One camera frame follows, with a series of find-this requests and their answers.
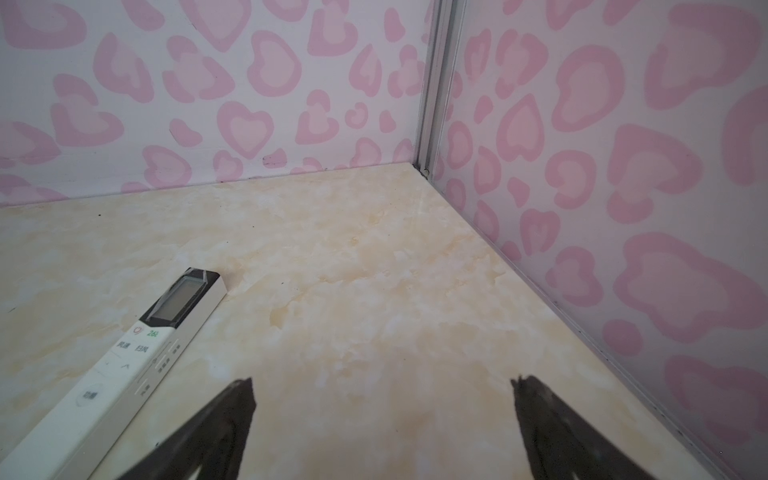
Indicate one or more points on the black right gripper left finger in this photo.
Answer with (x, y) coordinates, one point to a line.
(210, 445)

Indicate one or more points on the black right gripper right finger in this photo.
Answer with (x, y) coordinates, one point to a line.
(560, 444)

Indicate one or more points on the slim white remote with display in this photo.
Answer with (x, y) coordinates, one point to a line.
(76, 435)

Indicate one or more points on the aluminium corner frame post right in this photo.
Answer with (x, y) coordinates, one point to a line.
(444, 37)

